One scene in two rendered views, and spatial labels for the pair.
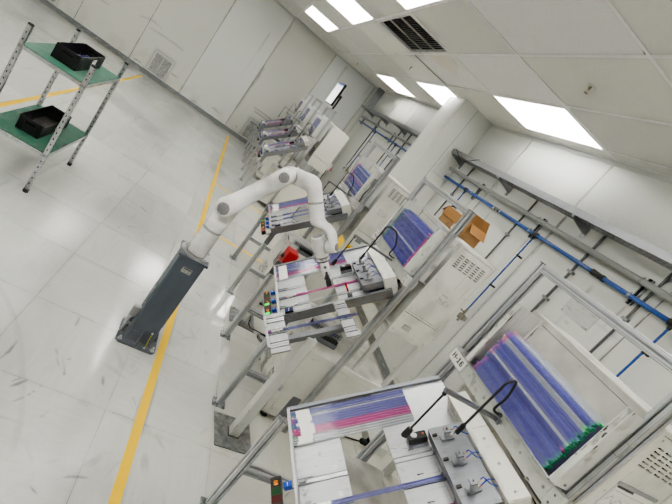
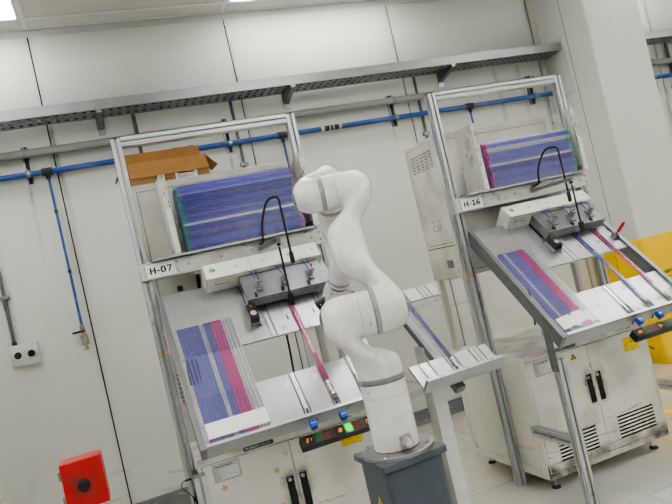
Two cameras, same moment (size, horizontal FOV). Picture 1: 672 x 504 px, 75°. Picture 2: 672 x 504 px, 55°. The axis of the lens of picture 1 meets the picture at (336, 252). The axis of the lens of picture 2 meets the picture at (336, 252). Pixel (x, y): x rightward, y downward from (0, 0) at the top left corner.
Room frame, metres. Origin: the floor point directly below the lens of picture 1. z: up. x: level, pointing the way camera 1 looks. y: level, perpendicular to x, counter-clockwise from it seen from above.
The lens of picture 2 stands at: (2.39, 2.35, 1.20)
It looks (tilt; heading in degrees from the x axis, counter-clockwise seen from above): 1 degrees up; 273
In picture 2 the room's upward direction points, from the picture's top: 13 degrees counter-clockwise
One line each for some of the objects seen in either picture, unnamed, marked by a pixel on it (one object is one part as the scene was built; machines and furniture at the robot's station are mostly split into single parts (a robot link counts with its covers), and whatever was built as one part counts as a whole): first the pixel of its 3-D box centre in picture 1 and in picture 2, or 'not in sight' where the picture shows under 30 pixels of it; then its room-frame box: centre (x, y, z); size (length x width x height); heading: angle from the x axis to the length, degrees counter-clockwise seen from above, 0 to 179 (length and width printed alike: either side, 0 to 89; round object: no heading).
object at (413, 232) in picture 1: (411, 239); (239, 209); (2.90, -0.34, 1.52); 0.51 x 0.13 x 0.27; 23
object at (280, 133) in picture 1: (294, 143); not in sight; (8.67, 1.96, 0.95); 1.37 x 0.82 x 1.90; 113
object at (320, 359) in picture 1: (315, 369); (284, 489); (3.00, -0.43, 0.31); 0.70 x 0.65 x 0.62; 23
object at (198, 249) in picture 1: (203, 241); (390, 414); (2.45, 0.66, 0.79); 0.19 x 0.19 x 0.18
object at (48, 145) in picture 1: (53, 106); not in sight; (3.26, 2.47, 0.55); 0.91 x 0.46 x 1.10; 23
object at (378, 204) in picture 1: (337, 233); not in sight; (4.35, 0.11, 0.95); 1.35 x 0.82 x 1.90; 113
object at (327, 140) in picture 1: (302, 160); not in sight; (7.33, 1.40, 0.95); 1.36 x 0.82 x 1.90; 113
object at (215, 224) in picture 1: (224, 212); (359, 338); (2.48, 0.66, 1.00); 0.19 x 0.12 x 0.24; 7
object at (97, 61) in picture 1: (80, 56); not in sight; (3.26, 2.47, 1.01); 0.57 x 0.17 x 0.11; 23
